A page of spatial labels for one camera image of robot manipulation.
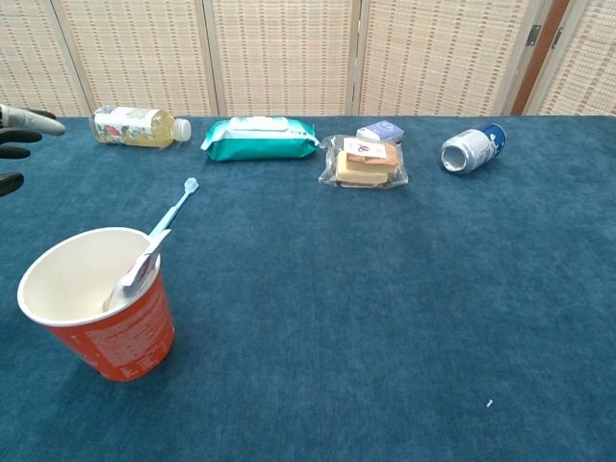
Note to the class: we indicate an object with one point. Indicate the dark blue table cloth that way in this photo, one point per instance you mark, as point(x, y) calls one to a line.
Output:
point(337, 289)

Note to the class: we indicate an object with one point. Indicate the yellow tea plastic bottle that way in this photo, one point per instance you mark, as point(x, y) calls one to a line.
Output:
point(144, 127)

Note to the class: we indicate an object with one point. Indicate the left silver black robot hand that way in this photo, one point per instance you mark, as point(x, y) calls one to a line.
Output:
point(29, 120)

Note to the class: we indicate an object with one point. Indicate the light blue toothbrush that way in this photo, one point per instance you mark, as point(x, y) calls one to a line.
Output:
point(175, 207)

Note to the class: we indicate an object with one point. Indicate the green wet wipes pack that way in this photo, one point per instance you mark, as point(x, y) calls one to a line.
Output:
point(260, 144)

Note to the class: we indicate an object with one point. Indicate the red paper cup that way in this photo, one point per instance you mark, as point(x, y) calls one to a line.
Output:
point(130, 337)

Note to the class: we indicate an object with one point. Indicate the packaged sliced cake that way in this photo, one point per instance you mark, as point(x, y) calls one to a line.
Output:
point(366, 163)

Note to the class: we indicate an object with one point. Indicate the small blue white box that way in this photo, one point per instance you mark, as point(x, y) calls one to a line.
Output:
point(382, 129)

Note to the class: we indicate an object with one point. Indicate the white floral toothpaste tube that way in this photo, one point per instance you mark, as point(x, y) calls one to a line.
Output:
point(139, 269)

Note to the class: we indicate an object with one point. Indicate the black metal hinge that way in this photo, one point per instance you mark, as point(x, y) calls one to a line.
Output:
point(532, 34)
point(556, 38)

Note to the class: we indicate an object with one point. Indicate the narrow bamboo folding screen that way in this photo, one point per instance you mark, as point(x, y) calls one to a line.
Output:
point(587, 72)

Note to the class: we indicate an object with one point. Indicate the brown wooden post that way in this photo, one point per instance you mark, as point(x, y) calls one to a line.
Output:
point(539, 58)

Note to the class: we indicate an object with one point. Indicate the wide bamboo folding screen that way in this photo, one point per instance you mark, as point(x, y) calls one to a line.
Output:
point(289, 48)

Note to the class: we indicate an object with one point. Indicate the blue white drink can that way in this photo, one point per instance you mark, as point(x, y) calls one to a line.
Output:
point(476, 144)

